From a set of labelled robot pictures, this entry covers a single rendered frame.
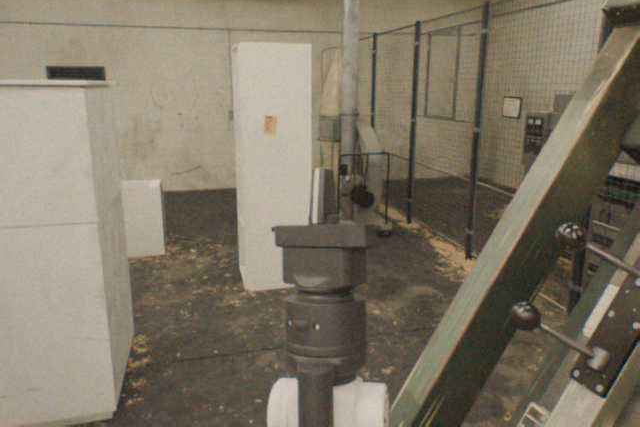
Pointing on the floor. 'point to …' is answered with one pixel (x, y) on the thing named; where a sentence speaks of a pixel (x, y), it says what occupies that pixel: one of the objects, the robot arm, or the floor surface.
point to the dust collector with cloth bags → (334, 135)
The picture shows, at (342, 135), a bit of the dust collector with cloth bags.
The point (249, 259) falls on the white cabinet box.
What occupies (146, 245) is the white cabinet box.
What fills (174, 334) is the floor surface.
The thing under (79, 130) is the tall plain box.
